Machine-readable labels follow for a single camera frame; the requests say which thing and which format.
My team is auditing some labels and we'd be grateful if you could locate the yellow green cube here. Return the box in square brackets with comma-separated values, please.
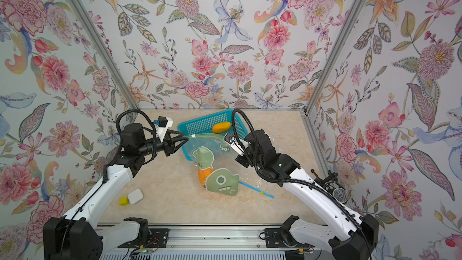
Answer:
[119, 196, 130, 207]

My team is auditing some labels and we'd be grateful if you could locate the right corner aluminium post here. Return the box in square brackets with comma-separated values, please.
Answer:
[304, 0, 366, 116]

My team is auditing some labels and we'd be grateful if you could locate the white square box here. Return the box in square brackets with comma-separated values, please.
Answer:
[127, 188, 144, 205]

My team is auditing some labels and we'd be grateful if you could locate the teal plastic basket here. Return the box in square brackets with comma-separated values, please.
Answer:
[178, 110, 249, 140]

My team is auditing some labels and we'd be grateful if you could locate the corner aluminium post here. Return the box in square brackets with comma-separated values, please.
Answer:
[304, 0, 366, 116]
[68, 0, 140, 110]

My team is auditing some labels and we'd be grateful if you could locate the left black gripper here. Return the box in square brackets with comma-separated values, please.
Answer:
[137, 130, 188, 157]

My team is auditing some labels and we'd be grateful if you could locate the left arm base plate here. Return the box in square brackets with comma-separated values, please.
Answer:
[119, 228, 170, 249]

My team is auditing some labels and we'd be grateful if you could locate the clear blue-zipper bag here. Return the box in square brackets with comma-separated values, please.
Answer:
[239, 173, 275, 199]

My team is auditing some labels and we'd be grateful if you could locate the left corner aluminium post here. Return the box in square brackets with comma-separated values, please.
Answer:
[68, 0, 140, 110]

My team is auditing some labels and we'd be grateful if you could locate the green printed zip-top bag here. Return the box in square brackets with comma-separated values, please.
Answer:
[183, 134, 239, 196]

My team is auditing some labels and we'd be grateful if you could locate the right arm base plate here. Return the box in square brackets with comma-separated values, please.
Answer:
[260, 227, 312, 248]

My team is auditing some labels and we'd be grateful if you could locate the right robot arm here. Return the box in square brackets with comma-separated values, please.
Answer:
[227, 130, 379, 260]

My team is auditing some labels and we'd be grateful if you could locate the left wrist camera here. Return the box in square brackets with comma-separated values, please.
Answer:
[154, 116, 173, 142]

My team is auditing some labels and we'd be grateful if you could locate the yellow mango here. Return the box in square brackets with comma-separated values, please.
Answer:
[212, 122, 232, 134]

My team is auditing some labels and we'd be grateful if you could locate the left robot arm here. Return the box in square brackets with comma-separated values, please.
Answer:
[43, 123, 188, 260]

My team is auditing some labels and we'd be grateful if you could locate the large orange mango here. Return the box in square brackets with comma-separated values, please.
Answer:
[198, 168, 214, 189]

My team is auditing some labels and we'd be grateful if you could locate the aluminium front rail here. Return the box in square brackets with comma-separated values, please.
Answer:
[57, 225, 372, 260]

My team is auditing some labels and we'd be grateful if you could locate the black microphone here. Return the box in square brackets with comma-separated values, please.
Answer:
[311, 169, 349, 204]

